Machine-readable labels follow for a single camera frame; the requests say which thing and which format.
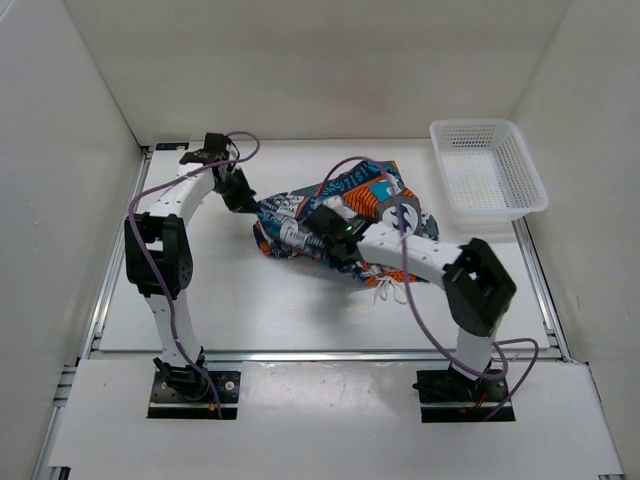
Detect white plastic basket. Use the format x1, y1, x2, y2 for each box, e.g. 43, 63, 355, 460
429, 118, 549, 233

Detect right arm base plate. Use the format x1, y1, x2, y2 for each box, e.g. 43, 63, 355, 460
412, 369, 516, 423

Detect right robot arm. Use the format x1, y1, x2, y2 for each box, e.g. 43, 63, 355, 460
303, 205, 517, 402

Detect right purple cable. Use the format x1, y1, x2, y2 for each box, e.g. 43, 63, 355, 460
319, 158, 540, 422

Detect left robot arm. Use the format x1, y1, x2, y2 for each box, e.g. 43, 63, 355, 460
124, 131, 260, 414

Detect aluminium front rail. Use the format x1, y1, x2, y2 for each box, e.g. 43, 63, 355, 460
199, 349, 566, 364

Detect colourful patterned shorts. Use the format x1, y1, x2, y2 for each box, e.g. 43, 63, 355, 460
253, 161, 439, 298

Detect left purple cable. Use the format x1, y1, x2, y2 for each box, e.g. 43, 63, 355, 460
127, 130, 261, 420

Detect purple cable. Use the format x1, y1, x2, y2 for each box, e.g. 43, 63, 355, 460
127, 130, 261, 420
319, 158, 540, 422

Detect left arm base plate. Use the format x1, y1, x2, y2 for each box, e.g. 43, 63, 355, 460
147, 359, 241, 421

